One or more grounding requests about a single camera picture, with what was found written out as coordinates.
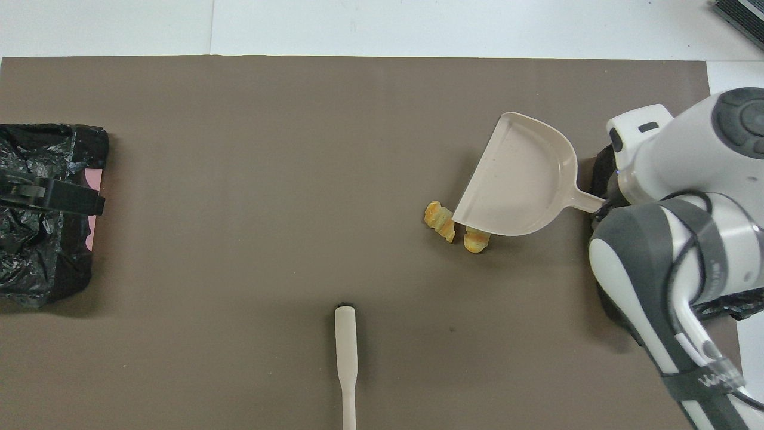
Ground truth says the beige hand brush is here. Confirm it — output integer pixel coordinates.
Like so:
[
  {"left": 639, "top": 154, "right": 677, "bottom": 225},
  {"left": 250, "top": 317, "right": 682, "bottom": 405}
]
[{"left": 334, "top": 302, "right": 359, "bottom": 430}]

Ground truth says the croissant piece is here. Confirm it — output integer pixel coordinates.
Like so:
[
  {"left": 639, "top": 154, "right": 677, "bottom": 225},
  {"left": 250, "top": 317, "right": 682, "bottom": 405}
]
[
  {"left": 424, "top": 201, "right": 457, "bottom": 244},
  {"left": 464, "top": 226, "right": 492, "bottom": 254}
]

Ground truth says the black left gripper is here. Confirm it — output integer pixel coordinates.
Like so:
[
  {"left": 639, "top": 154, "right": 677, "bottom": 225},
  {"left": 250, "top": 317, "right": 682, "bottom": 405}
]
[{"left": 0, "top": 175, "right": 106, "bottom": 217}]

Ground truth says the black trash bag bin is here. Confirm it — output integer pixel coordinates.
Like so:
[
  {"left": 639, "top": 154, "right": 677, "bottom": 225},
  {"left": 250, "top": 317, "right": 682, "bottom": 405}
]
[{"left": 590, "top": 143, "right": 747, "bottom": 347}]

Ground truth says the beige plastic dustpan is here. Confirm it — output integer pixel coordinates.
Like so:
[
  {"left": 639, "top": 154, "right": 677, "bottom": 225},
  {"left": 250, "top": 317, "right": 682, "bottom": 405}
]
[{"left": 452, "top": 112, "right": 605, "bottom": 237}]

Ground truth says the black bag over pink bin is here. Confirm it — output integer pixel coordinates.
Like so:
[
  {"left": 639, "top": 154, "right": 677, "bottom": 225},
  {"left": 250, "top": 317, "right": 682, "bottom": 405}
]
[{"left": 0, "top": 123, "right": 110, "bottom": 309}]

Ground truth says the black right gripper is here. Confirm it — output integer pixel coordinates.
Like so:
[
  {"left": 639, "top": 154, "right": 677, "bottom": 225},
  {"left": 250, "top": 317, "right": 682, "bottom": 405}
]
[{"left": 591, "top": 143, "right": 627, "bottom": 223}]

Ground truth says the pink plastic bin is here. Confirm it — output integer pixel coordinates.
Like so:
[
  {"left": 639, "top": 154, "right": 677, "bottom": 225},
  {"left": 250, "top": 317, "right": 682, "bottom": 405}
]
[{"left": 84, "top": 168, "right": 103, "bottom": 251}]

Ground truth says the dark ribbed device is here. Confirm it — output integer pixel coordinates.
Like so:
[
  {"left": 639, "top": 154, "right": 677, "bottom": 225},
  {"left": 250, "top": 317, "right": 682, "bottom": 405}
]
[{"left": 710, "top": 0, "right": 764, "bottom": 51}]

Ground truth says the brown paper mat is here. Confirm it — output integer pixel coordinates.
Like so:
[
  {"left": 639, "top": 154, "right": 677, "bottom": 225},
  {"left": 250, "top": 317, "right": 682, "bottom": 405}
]
[{"left": 0, "top": 56, "right": 750, "bottom": 430}]

